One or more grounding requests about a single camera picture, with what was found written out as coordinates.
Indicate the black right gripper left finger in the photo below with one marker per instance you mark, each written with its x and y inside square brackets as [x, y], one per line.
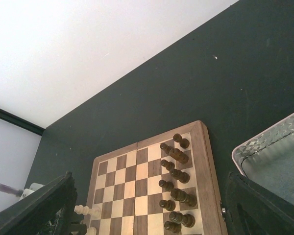
[53, 203]

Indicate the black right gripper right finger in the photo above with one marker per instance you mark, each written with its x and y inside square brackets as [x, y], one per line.
[250, 209]

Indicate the white chess queen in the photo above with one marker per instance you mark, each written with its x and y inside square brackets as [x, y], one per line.
[87, 230]

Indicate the dark chess king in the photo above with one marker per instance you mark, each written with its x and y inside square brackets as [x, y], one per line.
[187, 220]

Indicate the dark chess bishop far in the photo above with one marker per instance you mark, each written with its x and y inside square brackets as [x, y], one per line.
[182, 177]

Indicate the dark chess queen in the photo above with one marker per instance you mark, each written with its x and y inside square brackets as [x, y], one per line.
[183, 197]

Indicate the dark chess pawn five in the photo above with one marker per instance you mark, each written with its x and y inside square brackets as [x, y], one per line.
[172, 227]

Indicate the dark chess pawn four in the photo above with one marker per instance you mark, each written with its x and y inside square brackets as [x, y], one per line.
[169, 205]

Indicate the wooden chess board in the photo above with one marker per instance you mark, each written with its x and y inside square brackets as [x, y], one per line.
[124, 184]

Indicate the dark chess pawn three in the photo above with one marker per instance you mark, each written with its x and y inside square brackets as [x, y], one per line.
[166, 185]

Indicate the dark chess knight far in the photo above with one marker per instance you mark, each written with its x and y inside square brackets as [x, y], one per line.
[179, 156]

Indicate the dark chess pawn two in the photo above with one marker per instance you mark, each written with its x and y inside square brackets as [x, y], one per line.
[167, 165]

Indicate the dark chess rook far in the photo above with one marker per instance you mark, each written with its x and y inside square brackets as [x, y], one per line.
[183, 142]

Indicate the dark chess pawn one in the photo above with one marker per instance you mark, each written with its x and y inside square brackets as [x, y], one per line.
[166, 148]

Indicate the clear plastic tray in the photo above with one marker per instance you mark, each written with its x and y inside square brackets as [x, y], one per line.
[268, 158]

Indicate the black frame post left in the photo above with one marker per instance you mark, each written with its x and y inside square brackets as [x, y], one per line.
[22, 123]

